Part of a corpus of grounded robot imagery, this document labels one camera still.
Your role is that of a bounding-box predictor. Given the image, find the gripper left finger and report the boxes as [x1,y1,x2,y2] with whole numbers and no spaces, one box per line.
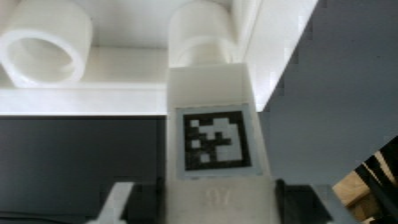
[88,182,136,224]

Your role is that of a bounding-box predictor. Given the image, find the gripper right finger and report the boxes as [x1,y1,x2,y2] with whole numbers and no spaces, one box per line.
[313,185,361,224]

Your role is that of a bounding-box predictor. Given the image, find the white chair leg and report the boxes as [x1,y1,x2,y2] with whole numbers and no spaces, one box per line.
[166,63,280,224]

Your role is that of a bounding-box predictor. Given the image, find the white chair seat part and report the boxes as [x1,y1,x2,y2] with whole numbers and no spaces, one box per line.
[0,0,321,116]

